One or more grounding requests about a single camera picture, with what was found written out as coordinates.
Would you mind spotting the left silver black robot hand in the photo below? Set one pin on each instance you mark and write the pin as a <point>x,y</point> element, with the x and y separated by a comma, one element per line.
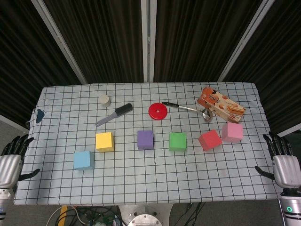
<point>9,169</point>

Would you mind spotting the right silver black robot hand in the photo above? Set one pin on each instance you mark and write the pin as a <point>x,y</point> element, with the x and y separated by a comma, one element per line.
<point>287,169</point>

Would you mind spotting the light blue foam cube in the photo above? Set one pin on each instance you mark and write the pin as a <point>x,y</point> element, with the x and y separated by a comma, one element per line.
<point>83,160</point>

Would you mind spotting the red foam cube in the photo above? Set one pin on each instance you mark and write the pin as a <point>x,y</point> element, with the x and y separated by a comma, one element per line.
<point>209,140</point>

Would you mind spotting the yellow foam cube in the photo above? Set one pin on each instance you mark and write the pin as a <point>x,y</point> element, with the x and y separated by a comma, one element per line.
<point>104,141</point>

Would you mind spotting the green foam cube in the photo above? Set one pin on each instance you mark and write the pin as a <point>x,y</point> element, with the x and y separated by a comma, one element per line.
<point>177,142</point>

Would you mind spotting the dark blue cloth clip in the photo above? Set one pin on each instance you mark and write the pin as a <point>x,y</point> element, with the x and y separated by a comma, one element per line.
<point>40,115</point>

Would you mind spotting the pink foam cube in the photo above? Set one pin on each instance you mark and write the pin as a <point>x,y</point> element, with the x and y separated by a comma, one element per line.
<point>232,132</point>

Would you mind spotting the yellow floor tape strip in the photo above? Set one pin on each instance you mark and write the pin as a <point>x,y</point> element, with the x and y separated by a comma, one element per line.
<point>63,212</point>

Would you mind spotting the orange biscuit carton box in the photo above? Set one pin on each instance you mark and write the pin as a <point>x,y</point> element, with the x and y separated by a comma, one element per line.
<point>221,103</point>

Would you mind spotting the dark pleated partition panel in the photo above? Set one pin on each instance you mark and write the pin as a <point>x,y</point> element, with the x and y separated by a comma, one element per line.
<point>103,40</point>
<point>197,40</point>
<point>21,58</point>
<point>282,66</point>

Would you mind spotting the small white round jar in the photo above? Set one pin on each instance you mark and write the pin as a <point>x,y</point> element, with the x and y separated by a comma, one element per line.
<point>105,100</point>

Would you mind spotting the grey brush with black bristles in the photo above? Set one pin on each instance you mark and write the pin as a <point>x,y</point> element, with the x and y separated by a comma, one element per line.
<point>123,109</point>

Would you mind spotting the light blue checkered tablecloth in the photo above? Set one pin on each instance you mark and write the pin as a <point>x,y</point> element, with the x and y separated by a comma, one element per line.
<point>150,179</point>

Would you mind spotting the purple foam cube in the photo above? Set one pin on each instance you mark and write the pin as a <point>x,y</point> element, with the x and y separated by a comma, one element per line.
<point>145,140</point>

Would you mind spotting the red round plastic lid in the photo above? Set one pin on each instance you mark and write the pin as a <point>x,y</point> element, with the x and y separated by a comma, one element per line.
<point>157,111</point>

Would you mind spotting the white partition frame post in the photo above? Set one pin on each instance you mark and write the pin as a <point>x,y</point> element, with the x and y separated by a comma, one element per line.
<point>244,42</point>
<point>148,40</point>
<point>61,44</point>

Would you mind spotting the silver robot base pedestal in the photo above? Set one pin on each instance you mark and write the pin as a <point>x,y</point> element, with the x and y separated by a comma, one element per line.
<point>144,215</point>

